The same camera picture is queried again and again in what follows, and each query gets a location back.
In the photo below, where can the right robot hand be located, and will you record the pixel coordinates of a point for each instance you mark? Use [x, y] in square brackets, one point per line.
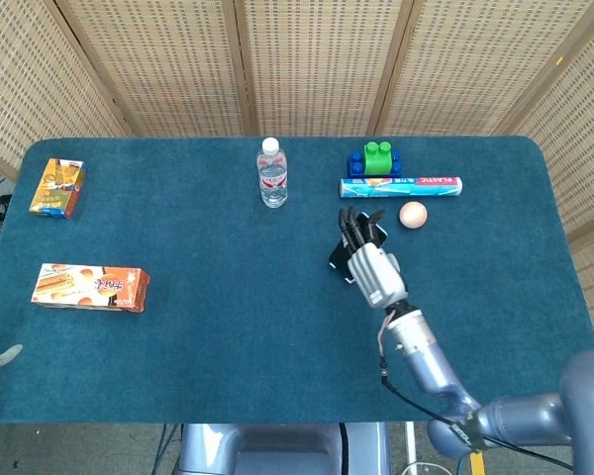
[376, 274]

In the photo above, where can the black smartphone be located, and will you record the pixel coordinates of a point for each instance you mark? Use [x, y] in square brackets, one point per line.
[339, 257]

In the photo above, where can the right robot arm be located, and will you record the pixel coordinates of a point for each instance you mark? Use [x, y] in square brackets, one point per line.
[524, 420]

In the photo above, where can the brown egg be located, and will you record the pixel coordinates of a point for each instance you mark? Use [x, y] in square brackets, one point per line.
[413, 215]

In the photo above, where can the plastic wrap roll box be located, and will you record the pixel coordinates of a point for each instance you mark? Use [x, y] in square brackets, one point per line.
[401, 188]

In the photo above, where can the orange biscuit box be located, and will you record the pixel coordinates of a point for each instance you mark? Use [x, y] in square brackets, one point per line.
[89, 288]

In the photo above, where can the blue toy building block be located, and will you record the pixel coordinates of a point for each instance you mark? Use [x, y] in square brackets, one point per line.
[355, 167]

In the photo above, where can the green toy building block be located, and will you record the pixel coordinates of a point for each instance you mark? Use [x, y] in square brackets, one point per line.
[377, 161]

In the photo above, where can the yellow snack box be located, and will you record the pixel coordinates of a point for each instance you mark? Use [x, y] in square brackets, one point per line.
[57, 188]

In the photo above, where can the clear plastic water bottle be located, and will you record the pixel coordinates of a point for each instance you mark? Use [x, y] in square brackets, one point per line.
[272, 180]

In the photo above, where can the blue table cloth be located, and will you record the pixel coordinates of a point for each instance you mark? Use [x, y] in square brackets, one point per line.
[227, 321]

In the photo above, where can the white table leg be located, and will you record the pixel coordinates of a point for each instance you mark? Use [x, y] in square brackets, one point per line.
[411, 443]

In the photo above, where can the grey robot torso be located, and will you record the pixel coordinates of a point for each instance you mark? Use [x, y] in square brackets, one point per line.
[277, 450]

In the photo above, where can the woven bamboo folding screen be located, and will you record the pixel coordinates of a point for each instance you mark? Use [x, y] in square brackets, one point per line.
[317, 64]

